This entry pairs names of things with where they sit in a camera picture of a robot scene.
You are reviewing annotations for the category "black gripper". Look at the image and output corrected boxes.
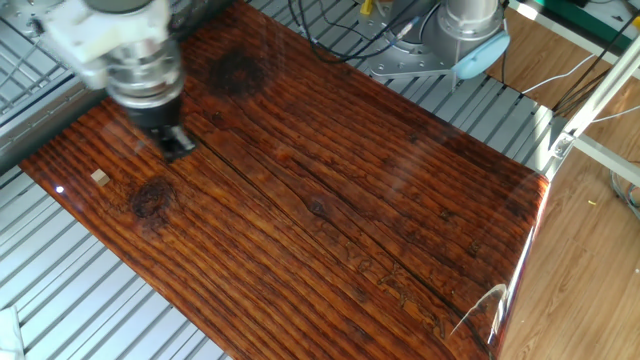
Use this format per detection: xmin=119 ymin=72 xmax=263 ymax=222
xmin=122 ymin=94 xmax=198 ymax=164

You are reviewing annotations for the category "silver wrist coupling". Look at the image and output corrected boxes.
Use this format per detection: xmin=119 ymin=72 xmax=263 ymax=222
xmin=102 ymin=39 xmax=185 ymax=110

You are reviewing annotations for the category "glossy wood-print table mat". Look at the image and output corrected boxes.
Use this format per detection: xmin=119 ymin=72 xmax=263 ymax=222
xmin=19 ymin=0 xmax=551 ymax=360

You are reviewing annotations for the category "silver robot mounting plate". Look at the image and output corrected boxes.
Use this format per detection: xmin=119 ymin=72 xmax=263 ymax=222
xmin=363 ymin=24 xmax=459 ymax=81

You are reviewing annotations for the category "white crumpled cloth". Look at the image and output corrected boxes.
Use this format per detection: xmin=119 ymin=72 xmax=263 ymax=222
xmin=0 ymin=305 xmax=26 ymax=360

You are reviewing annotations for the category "white table bar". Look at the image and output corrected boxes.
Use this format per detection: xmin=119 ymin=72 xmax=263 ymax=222
xmin=507 ymin=0 xmax=640 ymax=76

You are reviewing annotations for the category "green board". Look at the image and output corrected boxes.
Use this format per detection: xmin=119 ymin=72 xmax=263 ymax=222
xmin=532 ymin=0 xmax=640 ymax=51

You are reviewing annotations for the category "white wrist mount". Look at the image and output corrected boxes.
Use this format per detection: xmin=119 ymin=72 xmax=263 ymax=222
xmin=39 ymin=0 xmax=174 ymax=91

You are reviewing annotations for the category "black cable with grey tag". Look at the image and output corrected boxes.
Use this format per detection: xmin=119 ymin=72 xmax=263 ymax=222
xmin=287 ymin=0 xmax=420 ymax=65

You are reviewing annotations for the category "thin white cable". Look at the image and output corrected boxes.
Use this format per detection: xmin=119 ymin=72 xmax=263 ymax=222
xmin=519 ymin=52 xmax=597 ymax=96
xmin=589 ymin=103 xmax=640 ymax=124

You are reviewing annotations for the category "black cable bundle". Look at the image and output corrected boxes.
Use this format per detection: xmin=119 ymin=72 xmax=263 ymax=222
xmin=549 ymin=14 xmax=640 ymax=115

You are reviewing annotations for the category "aluminium frame post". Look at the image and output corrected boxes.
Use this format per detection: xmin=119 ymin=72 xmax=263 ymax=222
xmin=547 ymin=34 xmax=640 ymax=174

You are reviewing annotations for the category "aluminium frame bar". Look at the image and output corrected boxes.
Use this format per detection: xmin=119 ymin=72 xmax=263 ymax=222
xmin=572 ymin=133 xmax=640 ymax=189

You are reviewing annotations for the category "grey cable bundle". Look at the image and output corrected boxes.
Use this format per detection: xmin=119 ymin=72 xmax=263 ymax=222
xmin=608 ymin=168 xmax=640 ymax=221

